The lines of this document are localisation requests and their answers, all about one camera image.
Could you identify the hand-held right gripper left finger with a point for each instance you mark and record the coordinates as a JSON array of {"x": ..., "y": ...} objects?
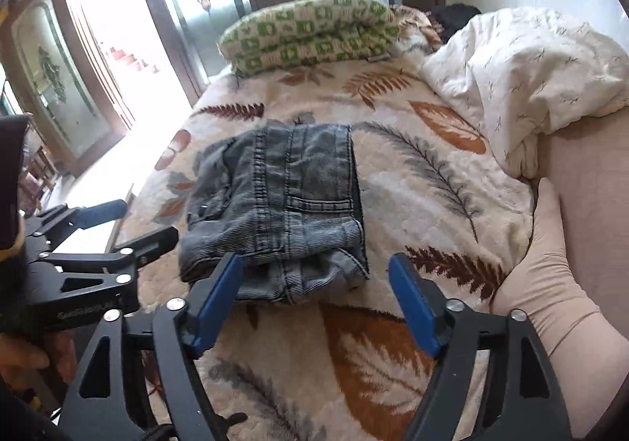
[{"x": 216, "y": 308}]

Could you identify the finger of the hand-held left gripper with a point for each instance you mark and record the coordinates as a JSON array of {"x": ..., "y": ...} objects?
[
  {"x": 147, "y": 242},
  {"x": 98, "y": 215}
]

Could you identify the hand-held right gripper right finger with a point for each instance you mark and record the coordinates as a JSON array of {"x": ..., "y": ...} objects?
[{"x": 415, "y": 308}]

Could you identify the grey denim pants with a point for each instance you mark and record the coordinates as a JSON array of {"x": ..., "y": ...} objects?
[{"x": 295, "y": 195}]

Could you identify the person's left hand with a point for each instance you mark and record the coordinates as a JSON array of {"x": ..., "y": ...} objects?
[{"x": 24, "y": 355}]

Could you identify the leaf print quilt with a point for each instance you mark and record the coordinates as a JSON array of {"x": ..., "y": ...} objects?
[{"x": 417, "y": 205}]

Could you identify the outdoor steps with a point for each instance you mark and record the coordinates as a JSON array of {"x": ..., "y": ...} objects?
[{"x": 128, "y": 58}]

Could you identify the beige bed sheet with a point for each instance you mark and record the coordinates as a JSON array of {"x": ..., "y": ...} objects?
[{"x": 589, "y": 185}]

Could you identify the white printed duvet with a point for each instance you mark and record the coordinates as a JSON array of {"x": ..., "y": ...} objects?
[{"x": 530, "y": 77}]

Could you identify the green patterned pillow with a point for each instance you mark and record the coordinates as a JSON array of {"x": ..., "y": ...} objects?
[{"x": 304, "y": 33}]

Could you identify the dark cloth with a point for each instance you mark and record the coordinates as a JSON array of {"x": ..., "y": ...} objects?
[{"x": 457, "y": 16}]

